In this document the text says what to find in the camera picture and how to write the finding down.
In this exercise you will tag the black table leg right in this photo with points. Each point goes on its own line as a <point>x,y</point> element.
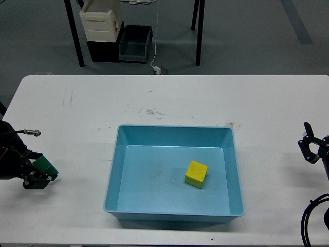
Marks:
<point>198,21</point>

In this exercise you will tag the yellow block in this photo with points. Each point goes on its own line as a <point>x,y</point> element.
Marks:
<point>195,174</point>

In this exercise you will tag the black table leg left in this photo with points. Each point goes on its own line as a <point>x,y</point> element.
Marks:
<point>74,33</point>

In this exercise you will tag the white power adapter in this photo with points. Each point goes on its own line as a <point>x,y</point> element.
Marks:
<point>157,70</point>

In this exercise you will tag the cream plastic crate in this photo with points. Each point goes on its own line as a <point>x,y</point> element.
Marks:
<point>101,20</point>

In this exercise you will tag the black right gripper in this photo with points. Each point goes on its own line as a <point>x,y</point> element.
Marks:
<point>311,157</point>

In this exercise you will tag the black table leg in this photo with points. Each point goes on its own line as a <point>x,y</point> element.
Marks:
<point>74,33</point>
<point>198,21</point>

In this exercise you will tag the green block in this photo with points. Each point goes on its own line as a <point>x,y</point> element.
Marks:
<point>44,166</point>

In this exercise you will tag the dark grey storage bin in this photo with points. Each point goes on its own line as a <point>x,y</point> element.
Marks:
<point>135,42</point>

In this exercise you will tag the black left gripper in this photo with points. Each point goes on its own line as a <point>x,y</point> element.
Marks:
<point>13,166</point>

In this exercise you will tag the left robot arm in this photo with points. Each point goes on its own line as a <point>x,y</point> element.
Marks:
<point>10,139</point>

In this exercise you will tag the black crate under cream crate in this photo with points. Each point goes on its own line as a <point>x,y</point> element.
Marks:
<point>106,51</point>

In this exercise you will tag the light blue plastic box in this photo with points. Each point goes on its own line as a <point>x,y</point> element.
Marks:
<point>147,178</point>

